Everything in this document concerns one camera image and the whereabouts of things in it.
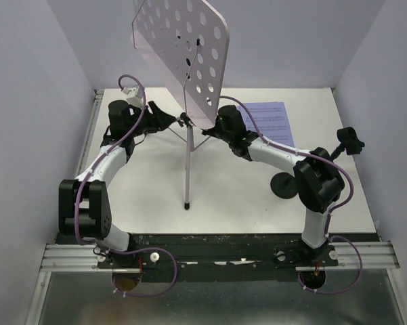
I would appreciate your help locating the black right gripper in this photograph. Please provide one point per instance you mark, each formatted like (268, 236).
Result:
(206, 132)

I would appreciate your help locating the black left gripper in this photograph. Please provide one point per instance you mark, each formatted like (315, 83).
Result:
(158, 116)

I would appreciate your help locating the white sheet music page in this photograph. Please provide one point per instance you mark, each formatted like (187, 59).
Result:
(272, 121)

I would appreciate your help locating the lilac tripod music stand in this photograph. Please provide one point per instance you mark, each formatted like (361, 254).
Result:
(186, 43)

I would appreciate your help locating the black clip microphone stand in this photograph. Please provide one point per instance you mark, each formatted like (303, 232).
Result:
(349, 143)

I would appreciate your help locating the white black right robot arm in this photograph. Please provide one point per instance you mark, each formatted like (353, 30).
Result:
(318, 181)

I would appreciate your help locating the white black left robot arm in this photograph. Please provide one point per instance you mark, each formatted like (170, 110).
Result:
(83, 205)

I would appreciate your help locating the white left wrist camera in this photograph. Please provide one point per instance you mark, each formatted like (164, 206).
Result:
(134, 96)

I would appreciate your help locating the aluminium left side rail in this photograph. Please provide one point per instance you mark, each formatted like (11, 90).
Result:
(83, 159)

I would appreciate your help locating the aluminium rail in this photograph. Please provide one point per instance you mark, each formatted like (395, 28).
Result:
(336, 256)
(83, 159)

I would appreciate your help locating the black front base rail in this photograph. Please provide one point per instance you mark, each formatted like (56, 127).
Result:
(165, 274)

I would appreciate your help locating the aluminium front rail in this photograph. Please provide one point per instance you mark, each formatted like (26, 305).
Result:
(336, 256)

